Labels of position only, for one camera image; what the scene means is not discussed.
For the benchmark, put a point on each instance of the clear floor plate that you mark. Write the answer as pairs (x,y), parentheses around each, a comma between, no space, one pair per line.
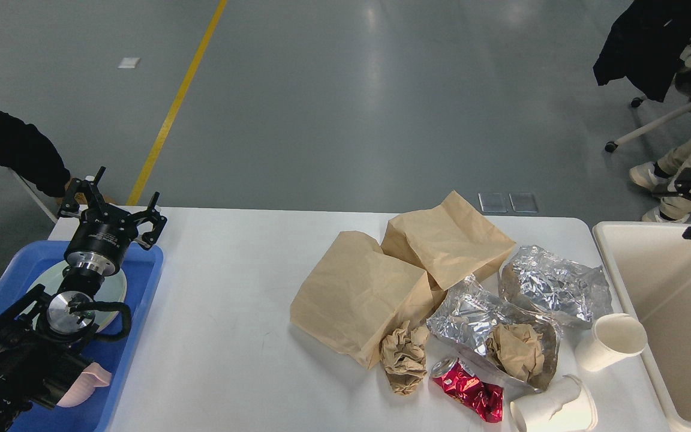
(523,203)
(492,203)

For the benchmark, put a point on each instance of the rear silver foil wrapper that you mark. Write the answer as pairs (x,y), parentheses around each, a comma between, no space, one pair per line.
(540,281)

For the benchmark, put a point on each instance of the crumpled paper in foil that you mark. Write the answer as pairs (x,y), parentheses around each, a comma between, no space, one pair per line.
(516,349)

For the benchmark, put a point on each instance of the white paper cup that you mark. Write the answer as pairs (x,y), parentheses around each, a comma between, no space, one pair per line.
(611,339)
(567,405)

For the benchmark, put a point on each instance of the large brown paper bag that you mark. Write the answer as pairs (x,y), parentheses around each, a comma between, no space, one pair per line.
(356,295)

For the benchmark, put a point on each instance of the pink mug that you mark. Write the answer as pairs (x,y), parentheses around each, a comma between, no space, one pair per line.
(87,384)

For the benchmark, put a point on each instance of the silver foil bag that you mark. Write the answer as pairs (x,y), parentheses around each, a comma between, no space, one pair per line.
(469,313)

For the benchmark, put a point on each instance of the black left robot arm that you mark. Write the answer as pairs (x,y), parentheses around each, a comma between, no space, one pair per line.
(42,334)

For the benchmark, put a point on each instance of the crushed red can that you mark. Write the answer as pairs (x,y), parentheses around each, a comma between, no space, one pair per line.
(458,381)

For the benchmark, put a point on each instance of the blue plastic tray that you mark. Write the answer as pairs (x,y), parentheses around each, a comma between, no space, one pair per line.
(142,270)

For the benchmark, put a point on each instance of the crumpled brown paper ball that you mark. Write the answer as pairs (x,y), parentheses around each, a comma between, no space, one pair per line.
(403,357)

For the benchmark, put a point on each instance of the white floor tag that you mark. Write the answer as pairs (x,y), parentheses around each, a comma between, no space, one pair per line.
(129,63)

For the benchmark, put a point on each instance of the mint green plate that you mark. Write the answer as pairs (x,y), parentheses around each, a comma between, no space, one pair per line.
(113,289)

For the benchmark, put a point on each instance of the person in beige trousers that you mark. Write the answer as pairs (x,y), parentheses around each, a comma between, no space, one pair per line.
(654,173)

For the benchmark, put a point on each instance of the black jacket on chair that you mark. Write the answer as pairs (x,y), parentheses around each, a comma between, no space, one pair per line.
(645,45)

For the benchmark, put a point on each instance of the left clear floor plate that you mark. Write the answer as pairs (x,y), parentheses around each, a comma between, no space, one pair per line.
(492,203)

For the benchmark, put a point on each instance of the tan boot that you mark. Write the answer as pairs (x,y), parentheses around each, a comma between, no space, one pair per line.
(81,199)

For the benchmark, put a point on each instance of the right clear floor plate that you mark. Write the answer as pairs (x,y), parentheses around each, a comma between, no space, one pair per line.
(523,203)

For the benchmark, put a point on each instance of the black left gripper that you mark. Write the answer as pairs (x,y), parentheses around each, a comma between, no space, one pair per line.
(98,245)

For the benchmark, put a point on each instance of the person in black left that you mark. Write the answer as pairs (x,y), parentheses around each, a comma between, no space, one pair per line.
(24,149)

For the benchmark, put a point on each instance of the beige plastic bin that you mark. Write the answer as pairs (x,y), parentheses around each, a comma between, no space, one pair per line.
(649,265)

